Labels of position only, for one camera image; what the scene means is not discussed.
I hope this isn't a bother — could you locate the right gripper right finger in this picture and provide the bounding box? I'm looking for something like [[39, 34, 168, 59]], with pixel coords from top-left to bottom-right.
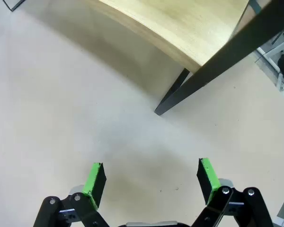
[[191, 157, 274, 227]]

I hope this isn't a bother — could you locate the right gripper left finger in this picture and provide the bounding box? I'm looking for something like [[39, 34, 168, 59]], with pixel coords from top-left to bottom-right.
[[33, 162, 109, 227]]

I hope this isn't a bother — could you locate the wooden shelf with black frame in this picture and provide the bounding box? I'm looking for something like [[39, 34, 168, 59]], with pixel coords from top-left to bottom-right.
[[89, 0, 284, 116]]

